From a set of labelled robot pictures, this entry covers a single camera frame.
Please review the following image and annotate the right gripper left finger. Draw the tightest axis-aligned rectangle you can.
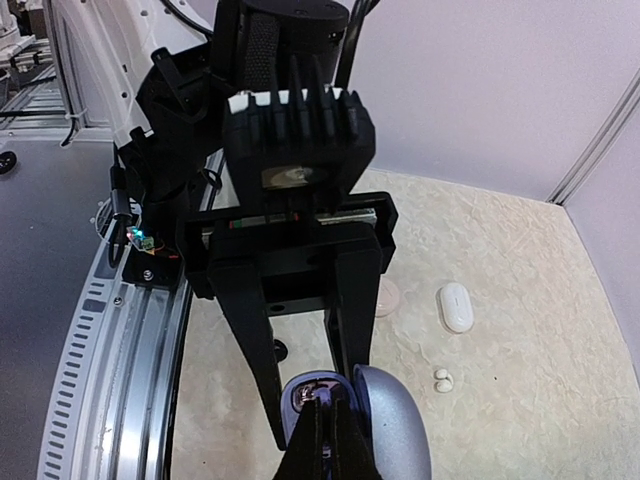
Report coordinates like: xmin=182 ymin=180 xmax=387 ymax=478
xmin=273 ymin=400 xmax=328 ymax=480

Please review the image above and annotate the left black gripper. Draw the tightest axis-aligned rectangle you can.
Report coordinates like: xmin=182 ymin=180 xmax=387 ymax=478
xmin=177 ymin=192 xmax=398 ymax=450

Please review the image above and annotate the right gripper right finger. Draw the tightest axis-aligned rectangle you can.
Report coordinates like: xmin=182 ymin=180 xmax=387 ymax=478
xmin=329 ymin=400 xmax=382 ymax=480

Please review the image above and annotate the blue earbud charging case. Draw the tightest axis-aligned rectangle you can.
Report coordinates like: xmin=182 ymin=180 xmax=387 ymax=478
xmin=281 ymin=365 xmax=432 ymax=479

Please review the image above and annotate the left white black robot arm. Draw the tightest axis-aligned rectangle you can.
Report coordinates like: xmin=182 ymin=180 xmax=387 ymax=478
xmin=59 ymin=1 xmax=398 ymax=448

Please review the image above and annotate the white oblong charging case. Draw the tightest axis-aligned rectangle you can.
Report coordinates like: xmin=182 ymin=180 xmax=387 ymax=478
xmin=438 ymin=282 xmax=475 ymax=334

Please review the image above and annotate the white earbud left centre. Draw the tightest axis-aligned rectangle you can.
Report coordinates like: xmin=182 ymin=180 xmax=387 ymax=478
xmin=434 ymin=368 xmax=454 ymax=394

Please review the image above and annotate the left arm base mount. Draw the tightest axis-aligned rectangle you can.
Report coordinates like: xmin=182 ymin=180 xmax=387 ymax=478
xmin=104 ymin=127 xmax=206 ymax=288

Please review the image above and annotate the aluminium front rail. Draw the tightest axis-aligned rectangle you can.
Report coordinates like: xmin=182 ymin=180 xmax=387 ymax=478
xmin=0 ymin=149 xmax=236 ymax=480

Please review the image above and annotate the left aluminium corner post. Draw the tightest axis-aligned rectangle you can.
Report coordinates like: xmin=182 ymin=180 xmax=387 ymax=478
xmin=546 ymin=71 xmax=639 ymax=206

